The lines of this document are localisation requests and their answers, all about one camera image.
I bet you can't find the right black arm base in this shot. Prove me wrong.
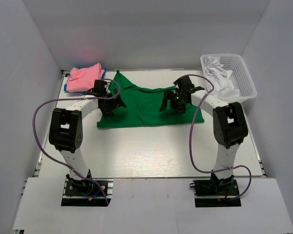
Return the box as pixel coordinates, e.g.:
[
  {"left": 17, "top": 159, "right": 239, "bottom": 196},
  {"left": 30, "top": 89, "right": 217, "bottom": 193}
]
[{"left": 189, "top": 174, "right": 241, "bottom": 208}]

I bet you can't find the pink folded t shirt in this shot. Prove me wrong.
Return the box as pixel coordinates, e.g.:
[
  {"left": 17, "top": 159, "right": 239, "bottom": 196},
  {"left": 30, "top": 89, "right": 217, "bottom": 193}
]
[{"left": 66, "top": 62, "right": 103, "bottom": 93}]

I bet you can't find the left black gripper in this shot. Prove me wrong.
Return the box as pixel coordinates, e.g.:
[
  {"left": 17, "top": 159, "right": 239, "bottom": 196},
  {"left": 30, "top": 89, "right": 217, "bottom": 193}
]
[{"left": 100, "top": 88, "right": 126, "bottom": 117}]

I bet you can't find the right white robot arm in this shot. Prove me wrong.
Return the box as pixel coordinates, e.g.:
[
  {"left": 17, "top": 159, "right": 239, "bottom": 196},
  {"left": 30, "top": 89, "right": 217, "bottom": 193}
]
[{"left": 159, "top": 75, "right": 249, "bottom": 195}]

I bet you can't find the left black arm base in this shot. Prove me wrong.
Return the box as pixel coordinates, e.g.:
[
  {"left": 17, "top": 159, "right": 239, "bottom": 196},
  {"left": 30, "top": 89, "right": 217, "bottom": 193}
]
[{"left": 61, "top": 179, "right": 113, "bottom": 207}]

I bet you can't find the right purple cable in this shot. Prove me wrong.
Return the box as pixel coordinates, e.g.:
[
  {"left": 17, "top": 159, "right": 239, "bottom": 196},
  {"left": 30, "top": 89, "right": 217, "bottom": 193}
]
[{"left": 174, "top": 74, "right": 252, "bottom": 201}]

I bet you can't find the white crumpled t shirt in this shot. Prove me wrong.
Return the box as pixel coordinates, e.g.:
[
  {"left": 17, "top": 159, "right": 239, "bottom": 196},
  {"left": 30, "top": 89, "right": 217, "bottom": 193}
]
[{"left": 203, "top": 56, "right": 240, "bottom": 99}]

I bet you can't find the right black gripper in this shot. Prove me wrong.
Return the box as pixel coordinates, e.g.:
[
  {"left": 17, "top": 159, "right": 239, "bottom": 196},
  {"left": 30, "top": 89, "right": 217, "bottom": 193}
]
[{"left": 160, "top": 89, "right": 188, "bottom": 115}]

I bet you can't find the white plastic basket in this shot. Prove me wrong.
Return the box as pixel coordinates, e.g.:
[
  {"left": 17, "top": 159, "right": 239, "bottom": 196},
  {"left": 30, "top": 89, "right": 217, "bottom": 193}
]
[{"left": 200, "top": 54, "right": 257, "bottom": 103}]

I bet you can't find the green t shirt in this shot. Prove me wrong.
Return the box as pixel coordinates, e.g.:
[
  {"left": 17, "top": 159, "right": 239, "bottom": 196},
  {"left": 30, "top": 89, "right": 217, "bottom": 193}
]
[{"left": 97, "top": 71, "right": 196, "bottom": 129}]

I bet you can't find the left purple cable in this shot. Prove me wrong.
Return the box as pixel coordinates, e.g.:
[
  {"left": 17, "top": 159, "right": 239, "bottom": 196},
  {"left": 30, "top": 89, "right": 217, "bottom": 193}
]
[{"left": 32, "top": 78, "right": 122, "bottom": 206}]

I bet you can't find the blue folded t shirt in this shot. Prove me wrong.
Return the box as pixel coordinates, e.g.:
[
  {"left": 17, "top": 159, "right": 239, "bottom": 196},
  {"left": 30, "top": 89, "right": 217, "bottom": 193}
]
[{"left": 63, "top": 68, "right": 106, "bottom": 93}]

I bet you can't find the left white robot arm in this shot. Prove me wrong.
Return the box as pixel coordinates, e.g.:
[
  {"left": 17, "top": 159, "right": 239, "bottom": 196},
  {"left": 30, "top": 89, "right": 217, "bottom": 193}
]
[{"left": 49, "top": 79, "right": 126, "bottom": 195}]

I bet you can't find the purple cable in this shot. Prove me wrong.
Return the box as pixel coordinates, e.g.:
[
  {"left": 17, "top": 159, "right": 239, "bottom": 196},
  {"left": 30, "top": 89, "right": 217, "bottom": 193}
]
[
  {"left": 32, "top": 78, "right": 122, "bottom": 206},
  {"left": 174, "top": 74, "right": 252, "bottom": 201}
]

